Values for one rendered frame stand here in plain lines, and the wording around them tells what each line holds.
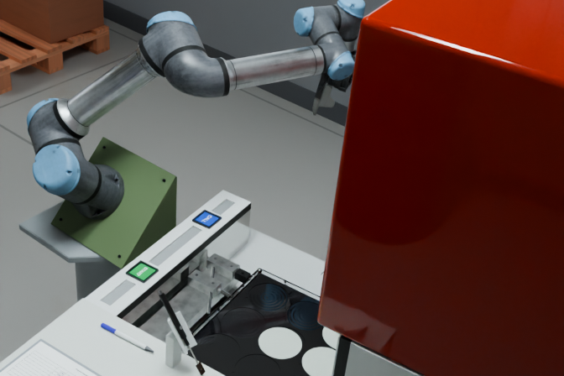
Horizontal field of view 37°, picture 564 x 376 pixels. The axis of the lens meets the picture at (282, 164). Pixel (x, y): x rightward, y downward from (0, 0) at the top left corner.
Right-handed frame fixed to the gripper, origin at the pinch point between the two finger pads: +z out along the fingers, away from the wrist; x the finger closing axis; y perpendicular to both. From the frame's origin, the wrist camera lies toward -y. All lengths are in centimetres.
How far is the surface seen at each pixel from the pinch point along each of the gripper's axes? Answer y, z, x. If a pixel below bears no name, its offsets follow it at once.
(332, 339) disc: 31, 10, -73
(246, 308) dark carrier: 9, 13, -72
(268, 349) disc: 18, 11, -82
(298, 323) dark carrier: 22, 12, -71
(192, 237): -12, 11, -59
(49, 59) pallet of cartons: -185, 135, 141
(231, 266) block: 0, 14, -61
